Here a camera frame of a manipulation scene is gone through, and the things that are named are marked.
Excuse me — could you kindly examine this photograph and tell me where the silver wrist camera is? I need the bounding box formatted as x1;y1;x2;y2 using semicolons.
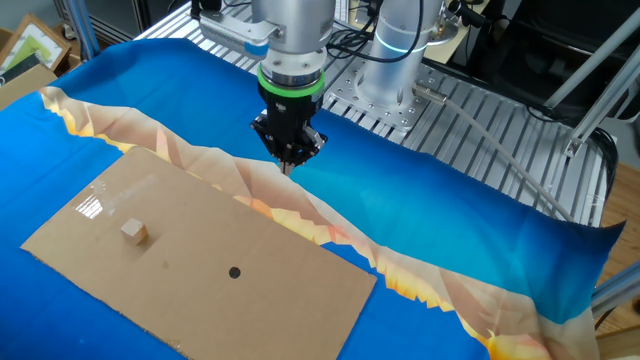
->
197;10;285;58

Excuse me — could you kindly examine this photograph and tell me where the thin aluminium strut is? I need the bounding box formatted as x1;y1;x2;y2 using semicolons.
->
543;8;640;110

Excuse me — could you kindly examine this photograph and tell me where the small wooden block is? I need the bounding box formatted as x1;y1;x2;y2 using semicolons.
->
119;217;150;247

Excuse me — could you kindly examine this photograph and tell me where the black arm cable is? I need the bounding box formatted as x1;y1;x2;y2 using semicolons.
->
324;0;429;65

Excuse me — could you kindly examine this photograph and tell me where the aluminium frame post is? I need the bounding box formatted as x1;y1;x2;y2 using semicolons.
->
62;0;101;61
591;260;640;315

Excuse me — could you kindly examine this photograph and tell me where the open cardboard box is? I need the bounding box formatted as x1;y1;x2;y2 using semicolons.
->
0;63;59;111

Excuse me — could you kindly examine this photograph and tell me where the brown cardboard sheet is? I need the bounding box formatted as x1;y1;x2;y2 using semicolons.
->
20;146;378;360

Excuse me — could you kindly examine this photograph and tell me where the black cable bundle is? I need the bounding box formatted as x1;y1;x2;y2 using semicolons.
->
592;125;620;204

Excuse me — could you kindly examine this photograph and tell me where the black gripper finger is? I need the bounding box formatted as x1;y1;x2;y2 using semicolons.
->
284;126;329;177
249;113;288;176

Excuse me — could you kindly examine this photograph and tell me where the dark grey cabinet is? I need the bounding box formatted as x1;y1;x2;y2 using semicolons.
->
52;0;174;46

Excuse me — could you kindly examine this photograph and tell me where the black camera cable plug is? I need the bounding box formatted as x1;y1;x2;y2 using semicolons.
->
189;0;224;15

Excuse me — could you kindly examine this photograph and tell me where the large black equipment housing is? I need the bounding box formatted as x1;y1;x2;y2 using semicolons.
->
439;0;640;126

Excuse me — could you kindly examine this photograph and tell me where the wooden picture frame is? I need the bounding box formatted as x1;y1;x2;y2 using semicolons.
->
0;12;72;76

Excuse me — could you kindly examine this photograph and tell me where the grey hose with metal connector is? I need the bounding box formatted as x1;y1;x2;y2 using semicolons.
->
412;82;576;222

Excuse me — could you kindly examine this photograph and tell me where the blue mountain print cloth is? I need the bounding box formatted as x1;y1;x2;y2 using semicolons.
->
0;37;626;360

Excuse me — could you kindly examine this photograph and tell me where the aluminium strut with bracket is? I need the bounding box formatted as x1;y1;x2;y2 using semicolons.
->
563;52;640;159

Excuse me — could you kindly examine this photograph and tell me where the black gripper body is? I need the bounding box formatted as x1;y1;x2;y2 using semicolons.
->
257;82;326;150

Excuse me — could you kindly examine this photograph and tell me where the perforated robot base plate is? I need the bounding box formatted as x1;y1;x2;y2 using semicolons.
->
324;62;444;132

